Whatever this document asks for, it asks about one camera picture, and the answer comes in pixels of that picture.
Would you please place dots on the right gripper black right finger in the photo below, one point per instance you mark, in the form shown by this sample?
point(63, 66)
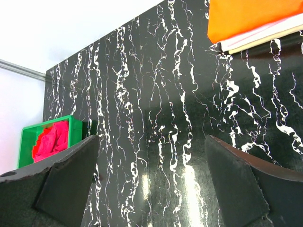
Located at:
point(252, 192)

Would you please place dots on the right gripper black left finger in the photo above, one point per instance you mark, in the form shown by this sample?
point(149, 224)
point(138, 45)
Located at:
point(52, 192)

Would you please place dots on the left aluminium corner post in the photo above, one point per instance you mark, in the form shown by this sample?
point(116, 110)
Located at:
point(22, 70)

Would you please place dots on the orange t shirt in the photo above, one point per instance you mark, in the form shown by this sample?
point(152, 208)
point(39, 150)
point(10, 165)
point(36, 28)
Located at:
point(228, 18)

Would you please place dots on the red t shirt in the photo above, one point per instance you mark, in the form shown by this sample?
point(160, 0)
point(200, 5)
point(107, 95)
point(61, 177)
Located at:
point(38, 141)

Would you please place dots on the green plastic bin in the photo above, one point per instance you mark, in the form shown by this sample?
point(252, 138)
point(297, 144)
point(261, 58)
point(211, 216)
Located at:
point(30, 133)

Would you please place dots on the magenta t shirt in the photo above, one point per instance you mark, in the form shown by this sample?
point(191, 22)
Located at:
point(54, 142)

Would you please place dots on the pink folded t shirt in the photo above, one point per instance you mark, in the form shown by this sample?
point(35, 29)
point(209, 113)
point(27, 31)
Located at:
point(242, 33)

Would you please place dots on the black marble pattern mat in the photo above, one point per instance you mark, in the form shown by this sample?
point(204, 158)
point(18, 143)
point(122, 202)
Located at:
point(152, 90)

